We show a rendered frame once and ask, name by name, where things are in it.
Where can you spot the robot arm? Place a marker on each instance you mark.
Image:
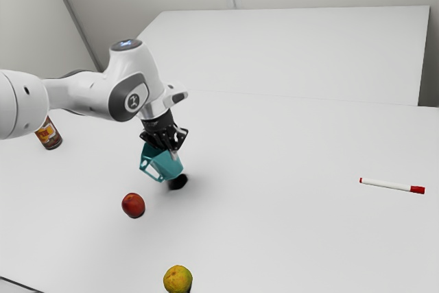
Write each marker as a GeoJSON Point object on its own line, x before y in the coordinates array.
{"type": "Point", "coordinates": [85, 90]}

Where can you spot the white marker with red cap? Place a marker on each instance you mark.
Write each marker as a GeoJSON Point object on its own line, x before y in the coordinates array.
{"type": "Point", "coordinates": [392, 185]}

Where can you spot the red labelled can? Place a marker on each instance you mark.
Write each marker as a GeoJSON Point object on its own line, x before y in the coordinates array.
{"type": "Point", "coordinates": [50, 134]}

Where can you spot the teal faceted mug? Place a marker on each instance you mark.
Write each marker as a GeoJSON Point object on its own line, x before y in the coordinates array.
{"type": "Point", "coordinates": [161, 166]}

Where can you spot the yellow green orange fruit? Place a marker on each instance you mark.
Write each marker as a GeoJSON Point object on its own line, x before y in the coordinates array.
{"type": "Point", "coordinates": [177, 278]}

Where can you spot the red peach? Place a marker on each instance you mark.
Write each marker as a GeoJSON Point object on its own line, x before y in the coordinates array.
{"type": "Point", "coordinates": [133, 204]}

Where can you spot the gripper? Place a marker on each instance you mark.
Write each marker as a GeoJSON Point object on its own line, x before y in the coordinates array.
{"type": "Point", "coordinates": [161, 130]}

